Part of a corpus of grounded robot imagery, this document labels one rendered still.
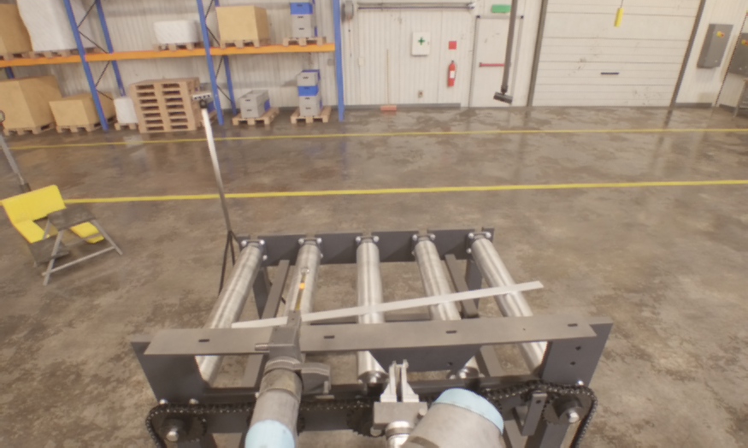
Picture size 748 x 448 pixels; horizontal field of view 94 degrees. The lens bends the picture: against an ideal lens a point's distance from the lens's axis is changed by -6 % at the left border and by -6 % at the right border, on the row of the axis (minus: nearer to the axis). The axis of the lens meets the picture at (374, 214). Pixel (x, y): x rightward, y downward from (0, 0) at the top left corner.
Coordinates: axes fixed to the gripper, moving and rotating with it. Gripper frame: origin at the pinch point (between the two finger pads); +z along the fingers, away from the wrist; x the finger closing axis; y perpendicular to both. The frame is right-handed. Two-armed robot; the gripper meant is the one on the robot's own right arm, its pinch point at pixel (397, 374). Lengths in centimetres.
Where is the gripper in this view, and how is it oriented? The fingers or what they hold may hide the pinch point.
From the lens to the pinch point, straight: 105.7
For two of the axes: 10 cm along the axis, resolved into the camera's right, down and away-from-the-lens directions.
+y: 0.8, -7.4, -6.7
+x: -10.0, -0.4, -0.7
